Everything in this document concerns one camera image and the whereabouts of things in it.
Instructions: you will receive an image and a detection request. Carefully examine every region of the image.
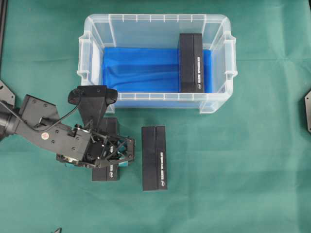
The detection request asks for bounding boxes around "black camera cable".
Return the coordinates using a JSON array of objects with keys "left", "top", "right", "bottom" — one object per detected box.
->
[{"left": 0, "top": 89, "right": 86, "bottom": 133}]

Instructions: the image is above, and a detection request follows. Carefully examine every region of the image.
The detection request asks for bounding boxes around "blue cloth liner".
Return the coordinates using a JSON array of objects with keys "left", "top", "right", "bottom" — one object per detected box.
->
[{"left": 103, "top": 47, "right": 213, "bottom": 93}]

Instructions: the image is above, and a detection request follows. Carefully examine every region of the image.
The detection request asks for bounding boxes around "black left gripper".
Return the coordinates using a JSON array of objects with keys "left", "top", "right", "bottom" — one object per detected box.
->
[{"left": 56, "top": 129, "right": 135, "bottom": 168}]

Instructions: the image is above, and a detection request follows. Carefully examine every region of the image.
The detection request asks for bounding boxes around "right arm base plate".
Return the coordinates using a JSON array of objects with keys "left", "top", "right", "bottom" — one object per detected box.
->
[{"left": 304, "top": 91, "right": 311, "bottom": 133}]

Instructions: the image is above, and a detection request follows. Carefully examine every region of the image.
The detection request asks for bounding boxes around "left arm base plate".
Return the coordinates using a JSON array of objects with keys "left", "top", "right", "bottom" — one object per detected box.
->
[{"left": 0, "top": 81, "right": 16, "bottom": 140}]

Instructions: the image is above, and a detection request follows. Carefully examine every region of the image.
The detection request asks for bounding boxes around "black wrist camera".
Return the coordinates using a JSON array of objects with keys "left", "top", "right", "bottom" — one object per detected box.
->
[{"left": 68, "top": 85, "right": 118, "bottom": 130}]

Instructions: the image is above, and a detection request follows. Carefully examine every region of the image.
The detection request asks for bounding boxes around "clear plastic storage bin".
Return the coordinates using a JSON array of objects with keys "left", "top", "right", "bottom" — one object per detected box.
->
[{"left": 77, "top": 14, "right": 238, "bottom": 114}]

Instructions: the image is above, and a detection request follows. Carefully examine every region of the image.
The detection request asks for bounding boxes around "black camera box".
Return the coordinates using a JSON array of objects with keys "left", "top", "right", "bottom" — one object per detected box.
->
[
  {"left": 141, "top": 126, "right": 168, "bottom": 191},
  {"left": 92, "top": 117, "right": 120, "bottom": 182},
  {"left": 178, "top": 33, "right": 205, "bottom": 93}
]

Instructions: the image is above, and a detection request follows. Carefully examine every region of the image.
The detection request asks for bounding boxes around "green table cloth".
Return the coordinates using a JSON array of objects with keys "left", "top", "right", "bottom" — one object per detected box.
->
[{"left": 0, "top": 0, "right": 311, "bottom": 233}]

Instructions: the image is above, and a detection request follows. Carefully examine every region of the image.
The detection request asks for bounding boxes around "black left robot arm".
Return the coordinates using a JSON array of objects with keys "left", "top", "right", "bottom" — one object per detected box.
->
[{"left": 0, "top": 89, "right": 135, "bottom": 169}]

